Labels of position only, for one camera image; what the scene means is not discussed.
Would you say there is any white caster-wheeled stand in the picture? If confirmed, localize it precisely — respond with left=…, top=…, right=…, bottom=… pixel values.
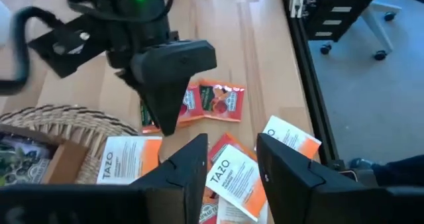
left=319, top=0, right=402, bottom=62

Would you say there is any black camera cable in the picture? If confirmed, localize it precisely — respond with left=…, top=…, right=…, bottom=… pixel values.
left=0, top=6, right=67, bottom=96

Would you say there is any dark blue tea packet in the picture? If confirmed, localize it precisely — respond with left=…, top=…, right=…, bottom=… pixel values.
left=0, top=133, right=56, bottom=187

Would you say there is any white orange Tazo tea packet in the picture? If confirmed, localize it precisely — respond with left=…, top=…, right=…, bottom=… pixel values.
left=262, top=114, right=323, bottom=161
left=96, top=135, right=164, bottom=186
left=215, top=196, right=270, bottom=224
left=204, top=143, right=268, bottom=223

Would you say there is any black table frame rail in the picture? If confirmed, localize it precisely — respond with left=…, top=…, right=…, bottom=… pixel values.
left=279, top=0, right=347, bottom=172

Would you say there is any black slotted equipment panel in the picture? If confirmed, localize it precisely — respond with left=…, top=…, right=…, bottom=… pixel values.
left=290, top=0, right=390, bottom=42

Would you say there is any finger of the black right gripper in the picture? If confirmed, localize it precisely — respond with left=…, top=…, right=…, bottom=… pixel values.
left=114, top=69, right=152, bottom=118
left=130, top=39, right=219, bottom=137

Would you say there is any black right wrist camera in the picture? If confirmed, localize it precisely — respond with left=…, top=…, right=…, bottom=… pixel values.
left=27, top=13, right=112, bottom=80

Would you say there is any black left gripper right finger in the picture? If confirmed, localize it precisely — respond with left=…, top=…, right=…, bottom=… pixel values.
left=256, top=133, right=389, bottom=224

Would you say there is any round woven straw placemat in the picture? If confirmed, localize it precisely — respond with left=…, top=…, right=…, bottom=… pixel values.
left=0, top=103, right=140, bottom=185

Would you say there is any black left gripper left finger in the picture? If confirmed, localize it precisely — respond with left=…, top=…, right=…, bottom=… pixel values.
left=129, top=133, right=209, bottom=224

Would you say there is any brown wooden tea box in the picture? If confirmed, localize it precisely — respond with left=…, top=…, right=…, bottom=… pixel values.
left=0, top=123, right=89, bottom=187

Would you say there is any person's leg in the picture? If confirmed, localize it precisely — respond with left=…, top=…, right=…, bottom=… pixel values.
left=370, top=154, right=424, bottom=187

